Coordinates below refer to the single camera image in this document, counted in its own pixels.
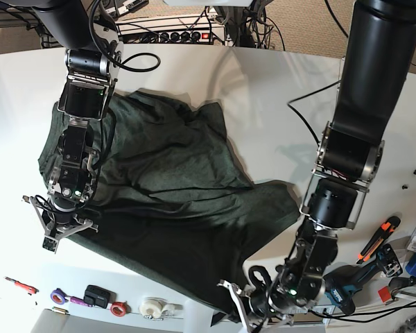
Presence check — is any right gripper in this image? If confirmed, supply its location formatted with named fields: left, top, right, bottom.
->
left=22, top=195, right=98, bottom=253

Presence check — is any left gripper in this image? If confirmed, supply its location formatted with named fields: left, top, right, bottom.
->
left=217, top=280, right=294, bottom=332

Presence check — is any dark green t-shirt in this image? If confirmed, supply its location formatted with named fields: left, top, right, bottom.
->
left=37, top=90, right=299, bottom=315

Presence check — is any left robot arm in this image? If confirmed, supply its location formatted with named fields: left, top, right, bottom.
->
left=220, top=1, right=416, bottom=332

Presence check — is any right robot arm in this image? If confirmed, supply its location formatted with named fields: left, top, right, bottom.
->
left=25, top=1, right=123, bottom=252

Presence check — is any white paper roll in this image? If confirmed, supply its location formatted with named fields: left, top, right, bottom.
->
left=183, top=299, right=214, bottom=333

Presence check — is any red black screwdriver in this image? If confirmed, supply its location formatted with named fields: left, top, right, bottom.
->
left=4, top=276, right=39, bottom=296

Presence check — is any purple tape roll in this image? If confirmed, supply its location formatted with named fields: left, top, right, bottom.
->
left=50, top=288, right=67, bottom=305

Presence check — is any clear tape dispenser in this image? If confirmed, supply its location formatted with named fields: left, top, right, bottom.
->
left=138, top=298, right=183, bottom=320

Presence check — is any red tape roll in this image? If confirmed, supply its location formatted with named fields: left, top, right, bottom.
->
left=110, top=302, right=128, bottom=317

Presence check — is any red square tag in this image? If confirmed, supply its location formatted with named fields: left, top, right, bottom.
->
left=378, top=286, right=392, bottom=303

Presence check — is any orange black utility knife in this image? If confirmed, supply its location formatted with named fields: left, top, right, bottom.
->
left=356, top=216, right=401, bottom=265

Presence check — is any black power strip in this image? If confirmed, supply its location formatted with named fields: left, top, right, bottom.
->
left=122, top=31, right=223, bottom=45

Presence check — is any black action camera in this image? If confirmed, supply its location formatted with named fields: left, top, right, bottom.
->
left=83, top=284, right=112, bottom=309

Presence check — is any teal black cordless drill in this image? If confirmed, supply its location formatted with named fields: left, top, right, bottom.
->
left=324, top=244, right=403, bottom=315

